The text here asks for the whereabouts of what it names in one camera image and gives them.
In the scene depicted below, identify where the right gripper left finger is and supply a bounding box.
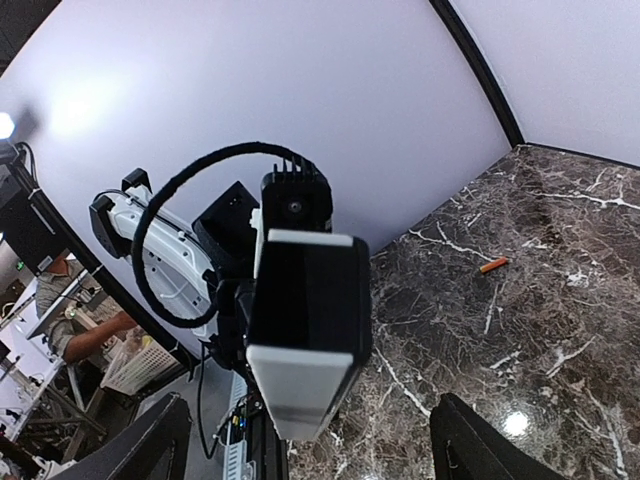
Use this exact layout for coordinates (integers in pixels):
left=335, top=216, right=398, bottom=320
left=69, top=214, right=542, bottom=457
left=59, top=393, right=192, bottom=480

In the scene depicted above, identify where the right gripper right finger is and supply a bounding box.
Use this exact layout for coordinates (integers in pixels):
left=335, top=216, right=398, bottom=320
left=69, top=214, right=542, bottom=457
left=430, top=393, right=563, bottom=480

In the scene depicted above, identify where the orange AA battery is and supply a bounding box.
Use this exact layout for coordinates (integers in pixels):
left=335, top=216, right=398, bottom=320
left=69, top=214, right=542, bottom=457
left=479, top=257, right=508, bottom=274

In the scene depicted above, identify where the white remote control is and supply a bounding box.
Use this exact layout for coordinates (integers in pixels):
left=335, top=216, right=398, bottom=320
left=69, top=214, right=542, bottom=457
left=246, top=229, right=373, bottom=441

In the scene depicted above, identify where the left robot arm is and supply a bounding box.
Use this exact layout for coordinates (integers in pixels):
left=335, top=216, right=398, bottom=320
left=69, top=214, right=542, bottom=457
left=89, top=168, right=259, bottom=376

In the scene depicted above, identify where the white plastic basket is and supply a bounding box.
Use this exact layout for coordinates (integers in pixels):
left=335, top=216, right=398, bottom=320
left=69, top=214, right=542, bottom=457
left=100, top=334, right=178, bottom=397

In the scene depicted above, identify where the person in background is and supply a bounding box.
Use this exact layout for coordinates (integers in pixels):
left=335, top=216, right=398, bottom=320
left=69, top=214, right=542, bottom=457
left=35, top=253, right=137, bottom=365

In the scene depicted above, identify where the white slotted cable duct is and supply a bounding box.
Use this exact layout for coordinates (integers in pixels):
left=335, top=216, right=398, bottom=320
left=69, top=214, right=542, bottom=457
left=222, top=374, right=258, bottom=480

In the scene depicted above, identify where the black front rail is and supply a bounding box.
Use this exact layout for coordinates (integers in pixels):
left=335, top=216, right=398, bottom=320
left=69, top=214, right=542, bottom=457
left=245, top=390, right=289, bottom=480

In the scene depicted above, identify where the black right frame post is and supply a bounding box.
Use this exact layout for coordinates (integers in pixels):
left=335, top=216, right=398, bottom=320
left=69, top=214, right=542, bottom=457
left=429, top=0, right=525, bottom=148

